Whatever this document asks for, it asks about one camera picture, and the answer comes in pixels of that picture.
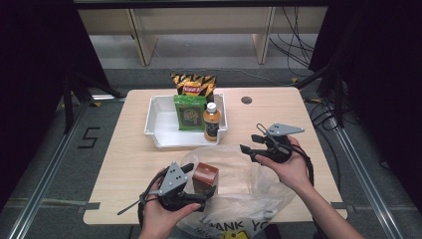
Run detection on aluminium floor rail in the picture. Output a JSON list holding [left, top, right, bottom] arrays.
[[6, 99, 94, 239], [331, 125, 404, 239]]

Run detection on person's right hand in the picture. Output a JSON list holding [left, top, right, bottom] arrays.
[[255, 134, 315, 193]]

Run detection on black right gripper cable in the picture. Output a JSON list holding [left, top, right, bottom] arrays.
[[292, 143, 316, 187]]

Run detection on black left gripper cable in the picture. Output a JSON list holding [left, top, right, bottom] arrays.
[[116, 175, 167, 216]]

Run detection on orange drink bottle white cap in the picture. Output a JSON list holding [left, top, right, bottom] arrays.
[[202, 102, 222, 142]]

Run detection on brown carton box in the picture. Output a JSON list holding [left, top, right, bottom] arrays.
[[191, 161, 220, 195]]

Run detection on clear plastic bag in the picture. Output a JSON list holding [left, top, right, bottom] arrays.
[[175, 142, 297, 239]]

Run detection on green snack packet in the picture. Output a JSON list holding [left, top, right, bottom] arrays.
[[173, 94, 207, 131]]

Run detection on black yellow chip bag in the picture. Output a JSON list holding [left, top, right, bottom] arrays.
[[170, 73, 217, 104]]

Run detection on person's left hand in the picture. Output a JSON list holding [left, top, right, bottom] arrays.
[[140, 167, 202, 239]]

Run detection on light wooden desk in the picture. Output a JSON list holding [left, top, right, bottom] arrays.
[[78, 6, 329, 67]]

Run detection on black curtain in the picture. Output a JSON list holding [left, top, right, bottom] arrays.
[[0, 0, 110, 210], [308, 0, 422, 207]]

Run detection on bundle of black cables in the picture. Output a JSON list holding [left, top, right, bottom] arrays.
[[269, 6, 317, 78]]

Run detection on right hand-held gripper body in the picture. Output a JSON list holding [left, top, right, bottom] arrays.
[[262, 122, 306, 164]]

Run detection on black floor cables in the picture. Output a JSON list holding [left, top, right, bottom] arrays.
[[307, 98, 342, 153]]

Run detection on black metal stand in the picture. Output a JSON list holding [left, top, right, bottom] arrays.
[[63, 71, 125, 133], [295, 66, 346, 128]]

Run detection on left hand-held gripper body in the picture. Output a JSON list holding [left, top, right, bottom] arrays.
[[157, 161, 200, 213]]

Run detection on white plastic bin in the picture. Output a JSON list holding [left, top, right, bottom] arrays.
[[143, 93, 229, 148]]

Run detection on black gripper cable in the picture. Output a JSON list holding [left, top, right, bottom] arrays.
[[292, 143, 316, 187], [116, 175, 167, 216]]

